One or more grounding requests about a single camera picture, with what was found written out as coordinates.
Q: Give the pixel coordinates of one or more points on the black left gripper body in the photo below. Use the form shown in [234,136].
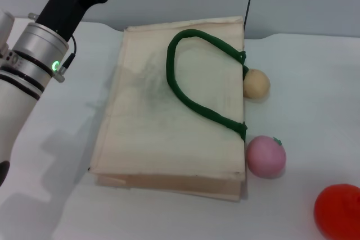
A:
[66,6]

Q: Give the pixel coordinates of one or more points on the round beige bread bun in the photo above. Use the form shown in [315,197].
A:
[257,84]

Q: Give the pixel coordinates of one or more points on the pink peach toy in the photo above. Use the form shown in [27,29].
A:
[265,157]

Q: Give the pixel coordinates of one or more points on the red round toy fruit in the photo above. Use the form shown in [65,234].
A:
[337,212]

